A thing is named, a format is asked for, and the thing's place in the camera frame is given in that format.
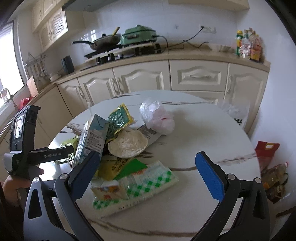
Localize blue white milk carton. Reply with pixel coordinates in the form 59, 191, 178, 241
72, 114, 109, 168

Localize person's left hand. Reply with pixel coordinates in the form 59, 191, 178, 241
3, 175, 31, 207

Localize yellow green snack packet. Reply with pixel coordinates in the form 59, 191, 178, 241
94, 155, 147, 181

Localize green checkered white wrapper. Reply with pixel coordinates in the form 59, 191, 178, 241
91, 161, 179, 217

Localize red dish rack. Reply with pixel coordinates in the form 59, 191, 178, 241
18, 96, 33, 110

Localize sink faucet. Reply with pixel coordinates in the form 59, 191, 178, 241
1, 88, 19, 110

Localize red rice bag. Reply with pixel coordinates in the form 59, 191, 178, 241
255, 141, 280, 171

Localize cooking oil bottle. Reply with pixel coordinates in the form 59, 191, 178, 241
261, 162, 290, 204

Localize white paper bowl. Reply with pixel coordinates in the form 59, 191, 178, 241
108, 130, 148, 159

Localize wooden cutting board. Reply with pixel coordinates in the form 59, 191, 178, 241
26, 76, 39, 97

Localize clear plastic bag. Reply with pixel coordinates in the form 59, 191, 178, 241
217, 100, 250, 129

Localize green gold snack bag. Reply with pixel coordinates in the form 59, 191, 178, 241
106, 103, 134, 142

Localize grey printed paper wrapper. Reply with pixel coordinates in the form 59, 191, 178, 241
138, 125, 162, 146

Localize white crumpled plastic bag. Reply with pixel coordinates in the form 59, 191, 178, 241
139, 98, 175, 135

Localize white bowls on counter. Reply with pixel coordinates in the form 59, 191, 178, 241
49, 72, 61, 82

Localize black gas stove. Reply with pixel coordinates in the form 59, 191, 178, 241
82, 42, 166, 70

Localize condiment bottles group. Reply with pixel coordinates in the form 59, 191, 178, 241
236, 28, 263, 62

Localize black frying pan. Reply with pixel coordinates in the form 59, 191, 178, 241
72, 27, 121, 51

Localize green electric cooker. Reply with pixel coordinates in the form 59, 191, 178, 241
120, 25, 158, 46

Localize wall utensil rack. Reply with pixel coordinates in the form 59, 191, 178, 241
24, 52, 49, 80

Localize black power cable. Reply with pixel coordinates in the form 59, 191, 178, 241
155, 27, 209, 51

